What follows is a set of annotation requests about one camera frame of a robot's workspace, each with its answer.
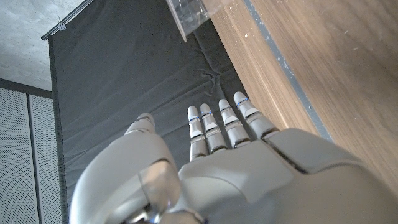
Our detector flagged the grey tape table outline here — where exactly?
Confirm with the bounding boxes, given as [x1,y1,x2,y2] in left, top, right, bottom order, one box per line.
[242,0,333,142]

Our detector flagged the black backdrop curtain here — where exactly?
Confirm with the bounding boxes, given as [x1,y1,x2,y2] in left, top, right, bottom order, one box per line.
[48,0,249,224]

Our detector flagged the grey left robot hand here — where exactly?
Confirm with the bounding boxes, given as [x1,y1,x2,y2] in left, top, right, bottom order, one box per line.
[70,91,398,224]

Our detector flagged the clear plastic cup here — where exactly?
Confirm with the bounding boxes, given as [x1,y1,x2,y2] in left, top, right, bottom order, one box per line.
[167,0,224,43]

